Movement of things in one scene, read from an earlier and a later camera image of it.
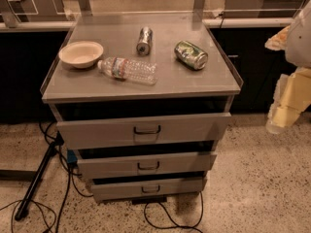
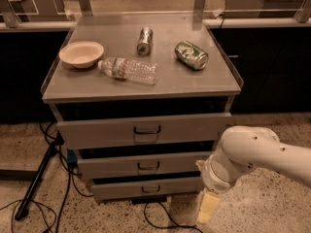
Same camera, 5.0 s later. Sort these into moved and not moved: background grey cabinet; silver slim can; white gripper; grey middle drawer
Moved: white gripper
Not moved: background grey cabinet; grey middle drawer; silver slim can
